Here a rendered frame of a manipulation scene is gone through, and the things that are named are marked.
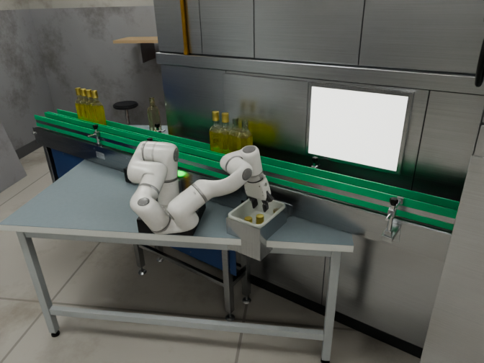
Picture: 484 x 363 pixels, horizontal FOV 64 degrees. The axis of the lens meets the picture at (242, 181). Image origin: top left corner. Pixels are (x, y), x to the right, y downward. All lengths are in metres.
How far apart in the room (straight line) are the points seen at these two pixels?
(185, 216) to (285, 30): 0.92
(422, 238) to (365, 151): 0.42
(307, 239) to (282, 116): 0.59
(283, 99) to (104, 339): 1.58
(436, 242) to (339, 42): 0.86
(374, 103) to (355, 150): 0.22
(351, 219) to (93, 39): 4.27
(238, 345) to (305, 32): 1.58
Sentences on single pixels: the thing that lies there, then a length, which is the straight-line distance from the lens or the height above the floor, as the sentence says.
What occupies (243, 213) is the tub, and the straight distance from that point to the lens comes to 1.70.
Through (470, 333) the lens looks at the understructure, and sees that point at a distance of 1.58.
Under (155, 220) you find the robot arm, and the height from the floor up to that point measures 0.94.
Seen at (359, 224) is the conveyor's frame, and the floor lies 0.81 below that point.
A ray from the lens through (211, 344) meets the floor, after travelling 2.22.
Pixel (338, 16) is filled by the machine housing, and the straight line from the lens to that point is 1.70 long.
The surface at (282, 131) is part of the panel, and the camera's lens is 1.86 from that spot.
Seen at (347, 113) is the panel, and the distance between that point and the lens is 1.70.
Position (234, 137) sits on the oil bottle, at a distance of 1.84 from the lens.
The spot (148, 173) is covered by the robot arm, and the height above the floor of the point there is 1.05.
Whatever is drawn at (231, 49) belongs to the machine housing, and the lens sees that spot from 1.97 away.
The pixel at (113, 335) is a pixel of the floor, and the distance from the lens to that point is 2.38.
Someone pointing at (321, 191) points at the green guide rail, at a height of 0.91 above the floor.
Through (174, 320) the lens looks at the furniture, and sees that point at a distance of 2.08.
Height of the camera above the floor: 1.66
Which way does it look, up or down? 26 degrees down
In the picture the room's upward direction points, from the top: 2 degrees counter-clockwise
